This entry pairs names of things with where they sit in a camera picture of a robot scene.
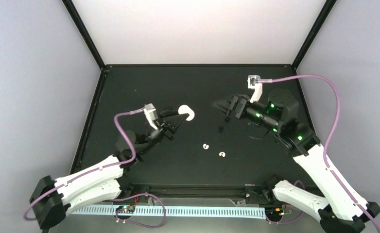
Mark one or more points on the black vertical frame post right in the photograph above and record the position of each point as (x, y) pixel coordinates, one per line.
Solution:
(315, 29)

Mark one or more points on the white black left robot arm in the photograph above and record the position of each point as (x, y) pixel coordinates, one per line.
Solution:
(54, 199)

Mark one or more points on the black vertical frame post left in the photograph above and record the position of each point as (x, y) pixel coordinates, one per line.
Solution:
(75, 16)

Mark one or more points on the small circuit board right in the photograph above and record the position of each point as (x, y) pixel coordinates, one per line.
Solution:
(278, 211)

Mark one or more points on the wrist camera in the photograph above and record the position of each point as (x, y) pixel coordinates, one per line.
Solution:
(255, 84)
(151, 115)

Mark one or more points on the small circuit board left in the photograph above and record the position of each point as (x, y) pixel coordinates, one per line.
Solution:
(125, 209)

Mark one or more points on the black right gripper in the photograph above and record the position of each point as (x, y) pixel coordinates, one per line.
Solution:
(241, 100)

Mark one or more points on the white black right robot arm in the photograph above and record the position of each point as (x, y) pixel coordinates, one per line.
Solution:
(340, 209)

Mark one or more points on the black front rail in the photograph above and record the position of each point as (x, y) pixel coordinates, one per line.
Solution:
(197, 191)

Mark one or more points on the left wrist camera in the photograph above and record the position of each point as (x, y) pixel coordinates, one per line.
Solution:
(151, 115)

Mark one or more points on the white earbud charging case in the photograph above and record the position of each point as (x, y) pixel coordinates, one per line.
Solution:
(185, 109)

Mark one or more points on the white slotted cable duct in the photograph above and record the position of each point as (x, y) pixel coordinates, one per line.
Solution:
(177, 211)

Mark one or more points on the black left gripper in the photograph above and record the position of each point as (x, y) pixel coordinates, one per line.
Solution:
(165, 127)

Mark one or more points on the small circuit board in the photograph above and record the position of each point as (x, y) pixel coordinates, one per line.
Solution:
(278, 211)
(125, 209)

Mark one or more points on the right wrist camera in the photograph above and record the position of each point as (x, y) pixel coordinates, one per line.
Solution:
(255, 84)

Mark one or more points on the black vertical frame post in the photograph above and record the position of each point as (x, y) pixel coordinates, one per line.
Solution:
(315, 29)
(75, 16)

